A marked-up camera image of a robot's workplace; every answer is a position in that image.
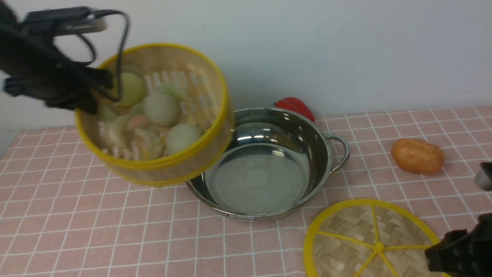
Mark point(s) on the red pepper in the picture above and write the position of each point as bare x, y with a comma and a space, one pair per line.
295, 105

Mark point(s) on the yellow round bun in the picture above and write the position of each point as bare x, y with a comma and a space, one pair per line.
133, 89

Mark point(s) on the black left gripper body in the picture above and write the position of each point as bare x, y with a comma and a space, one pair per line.
37, 70

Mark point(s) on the pink checkered tablecloth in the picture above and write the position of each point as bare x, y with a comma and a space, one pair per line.
63, 214

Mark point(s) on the white round bun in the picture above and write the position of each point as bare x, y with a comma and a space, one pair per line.
162, 109
180, 137

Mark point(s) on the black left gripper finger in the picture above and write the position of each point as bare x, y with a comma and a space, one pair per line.
101, 79
84, 102

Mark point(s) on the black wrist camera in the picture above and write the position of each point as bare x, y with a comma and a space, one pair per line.
63, 21

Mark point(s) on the yellow woven steamer lid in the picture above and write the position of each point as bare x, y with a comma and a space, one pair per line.
368, 238

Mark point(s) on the orange brown potato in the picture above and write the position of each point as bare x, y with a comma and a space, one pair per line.
417, 156

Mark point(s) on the white round bun front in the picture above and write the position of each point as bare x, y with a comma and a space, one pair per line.
180, 137

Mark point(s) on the yellow bamboo steamer basket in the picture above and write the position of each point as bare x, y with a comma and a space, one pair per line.
200, 87

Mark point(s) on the pale dumpling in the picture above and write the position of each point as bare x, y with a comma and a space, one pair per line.
152, 143

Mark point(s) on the stainless steel pot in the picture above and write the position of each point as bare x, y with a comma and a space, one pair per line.
276, 161

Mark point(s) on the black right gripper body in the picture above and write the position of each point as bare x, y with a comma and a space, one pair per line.
462, 253

